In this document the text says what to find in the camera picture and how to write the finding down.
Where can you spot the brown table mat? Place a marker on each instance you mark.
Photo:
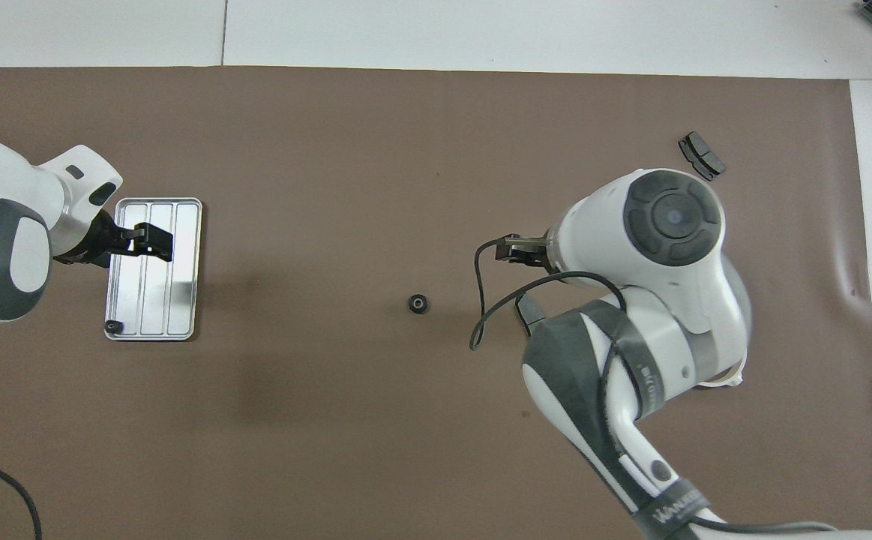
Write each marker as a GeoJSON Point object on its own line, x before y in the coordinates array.
{"type": "Point", "coordinates": [331, 150]}

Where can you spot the white curved plastic bracket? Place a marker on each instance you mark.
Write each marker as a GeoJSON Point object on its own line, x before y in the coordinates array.
{"type": "Point", "coordinates": [735, 380]}

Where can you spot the grey metal tray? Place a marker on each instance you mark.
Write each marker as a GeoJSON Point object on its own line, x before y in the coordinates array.
{"type": "Point", "coordinates": [181, 300]}

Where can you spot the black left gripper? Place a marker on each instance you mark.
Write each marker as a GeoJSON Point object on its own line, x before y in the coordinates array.
{"type": "Point", "coordinates": [94, 244]}

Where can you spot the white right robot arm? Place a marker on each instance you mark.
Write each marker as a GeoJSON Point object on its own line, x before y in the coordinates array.
{"type": "Point", "coordinates": [608, 225]}

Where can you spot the black bearing gear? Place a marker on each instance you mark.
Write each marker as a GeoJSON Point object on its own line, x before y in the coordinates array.
{"type": "Point", "coordinates": [418, 304]}
{"type": "Point", "coordinates": [112, 326]}

